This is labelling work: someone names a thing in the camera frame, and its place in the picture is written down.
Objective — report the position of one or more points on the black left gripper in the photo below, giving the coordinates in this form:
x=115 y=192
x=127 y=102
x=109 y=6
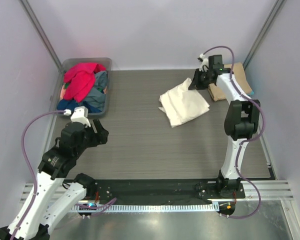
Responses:
x=94 y=135

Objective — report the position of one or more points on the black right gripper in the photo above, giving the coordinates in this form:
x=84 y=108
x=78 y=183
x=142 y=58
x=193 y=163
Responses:
x=200 y=79

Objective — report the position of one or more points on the white t shirt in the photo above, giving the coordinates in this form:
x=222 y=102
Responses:
x=182 y=105

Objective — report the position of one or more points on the clear plastic bin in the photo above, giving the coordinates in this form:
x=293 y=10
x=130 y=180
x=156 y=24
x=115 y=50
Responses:
x=69 y=63

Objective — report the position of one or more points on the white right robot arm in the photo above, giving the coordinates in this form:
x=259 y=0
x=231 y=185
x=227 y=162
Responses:
x=240 y=125

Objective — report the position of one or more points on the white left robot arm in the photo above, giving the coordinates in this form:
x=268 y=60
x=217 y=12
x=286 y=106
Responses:
x=37 y=219

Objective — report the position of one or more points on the grey blue t shirt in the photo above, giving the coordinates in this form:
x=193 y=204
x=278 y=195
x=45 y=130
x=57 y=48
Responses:
x=96 y=98

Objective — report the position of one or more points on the folded beige t shirt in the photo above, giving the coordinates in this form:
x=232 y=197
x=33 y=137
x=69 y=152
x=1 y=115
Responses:
x=217 y=94

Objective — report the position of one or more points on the dark blue t shirt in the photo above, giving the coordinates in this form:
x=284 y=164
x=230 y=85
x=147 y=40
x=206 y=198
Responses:
x=70 y=105

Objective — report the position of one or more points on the peach pink garment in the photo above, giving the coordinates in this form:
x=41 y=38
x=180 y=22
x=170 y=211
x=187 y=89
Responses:
x=62 y=92

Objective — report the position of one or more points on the red t shirt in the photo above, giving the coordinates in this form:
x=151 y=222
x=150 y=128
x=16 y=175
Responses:
x=81 y=79

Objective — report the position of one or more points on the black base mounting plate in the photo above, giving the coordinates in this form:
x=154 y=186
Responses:
x=166 y=192

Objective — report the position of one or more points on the left round black base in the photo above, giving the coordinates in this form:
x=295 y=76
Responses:
x=87 y=209

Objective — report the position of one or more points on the round black base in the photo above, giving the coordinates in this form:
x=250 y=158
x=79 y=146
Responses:
x=226 y=208
x=87 y=209

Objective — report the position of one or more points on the right round black base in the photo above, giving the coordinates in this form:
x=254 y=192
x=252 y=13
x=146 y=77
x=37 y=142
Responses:
x=226 y=208

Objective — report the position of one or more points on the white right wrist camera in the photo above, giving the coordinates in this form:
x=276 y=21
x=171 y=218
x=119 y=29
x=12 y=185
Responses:
x=204 y=63

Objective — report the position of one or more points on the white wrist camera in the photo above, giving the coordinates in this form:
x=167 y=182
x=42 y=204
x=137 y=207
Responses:
x=204 y=63
x=78 y=115

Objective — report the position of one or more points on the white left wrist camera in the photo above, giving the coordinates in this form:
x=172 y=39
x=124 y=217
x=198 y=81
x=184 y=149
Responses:
x=78 y=115

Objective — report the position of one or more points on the left aluminium frame post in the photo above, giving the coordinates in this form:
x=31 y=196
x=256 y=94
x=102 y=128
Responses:
x=41 y=33

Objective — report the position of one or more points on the aluminium frame post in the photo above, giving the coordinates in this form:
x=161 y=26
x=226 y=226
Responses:
x=41 y=33
x=269 y=21

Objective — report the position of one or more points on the right aluminium frame post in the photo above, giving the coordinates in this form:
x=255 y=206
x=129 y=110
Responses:
x=269 y=21

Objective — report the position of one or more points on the slotted cable duct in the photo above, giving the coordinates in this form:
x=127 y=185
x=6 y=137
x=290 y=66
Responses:
x=214 y=207

